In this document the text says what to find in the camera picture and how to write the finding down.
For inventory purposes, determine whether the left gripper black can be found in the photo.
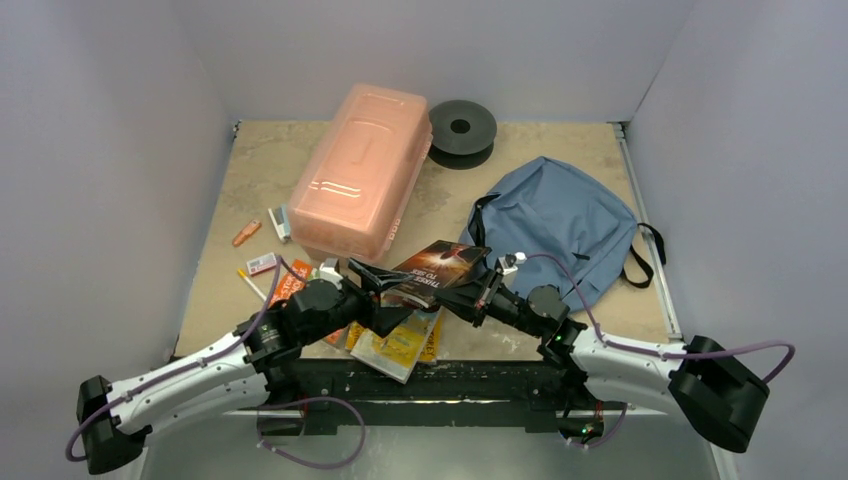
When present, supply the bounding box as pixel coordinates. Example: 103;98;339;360
302;259;414;345

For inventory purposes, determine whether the dark Three Days To See book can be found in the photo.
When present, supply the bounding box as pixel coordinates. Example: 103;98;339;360
381;240;491;311

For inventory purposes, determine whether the yellow illustrated book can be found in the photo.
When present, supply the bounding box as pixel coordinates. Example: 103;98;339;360
349;305;444;386

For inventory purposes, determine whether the blue backpack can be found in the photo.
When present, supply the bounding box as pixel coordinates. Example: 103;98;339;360
459;157;654;312

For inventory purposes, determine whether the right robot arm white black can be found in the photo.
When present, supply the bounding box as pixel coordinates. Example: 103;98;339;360
435;270;770;453

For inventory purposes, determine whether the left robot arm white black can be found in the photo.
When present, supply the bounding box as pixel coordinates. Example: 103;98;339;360
65;260;412;475

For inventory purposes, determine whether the orange green Treehouse book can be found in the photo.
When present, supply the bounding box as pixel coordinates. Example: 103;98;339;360
271;259;347;347

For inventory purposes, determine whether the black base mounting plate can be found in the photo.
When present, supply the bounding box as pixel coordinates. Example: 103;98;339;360
242;359;606;442

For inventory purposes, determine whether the small red white box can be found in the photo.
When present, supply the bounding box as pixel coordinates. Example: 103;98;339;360
246;252;277;277

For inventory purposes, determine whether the yellow white pencil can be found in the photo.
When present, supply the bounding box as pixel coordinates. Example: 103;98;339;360
237;269;267;301

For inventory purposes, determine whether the pink translucent plastic box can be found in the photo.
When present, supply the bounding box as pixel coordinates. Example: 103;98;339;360
287;84;432;263

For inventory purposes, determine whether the black filament spool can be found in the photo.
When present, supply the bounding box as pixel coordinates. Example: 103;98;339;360
428;100;498;170

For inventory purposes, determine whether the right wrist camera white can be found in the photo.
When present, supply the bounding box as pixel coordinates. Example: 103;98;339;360
496;252;527;276

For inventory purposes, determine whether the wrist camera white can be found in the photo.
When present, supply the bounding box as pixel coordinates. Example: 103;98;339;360
496;252;527;276
318;258;343;285

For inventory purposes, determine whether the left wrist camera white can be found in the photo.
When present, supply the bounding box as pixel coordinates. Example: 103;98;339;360
318;258;343;285

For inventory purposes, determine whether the aluminium frame rail right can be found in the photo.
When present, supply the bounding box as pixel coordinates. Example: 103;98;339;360
609;122;684;341

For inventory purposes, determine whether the aluminium frame rail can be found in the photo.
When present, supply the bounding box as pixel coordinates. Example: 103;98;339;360
609;122;684;341
139;409;737;479

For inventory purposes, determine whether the aluminium frame rail front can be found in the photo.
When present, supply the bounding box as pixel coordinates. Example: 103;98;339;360
139;409;737;479

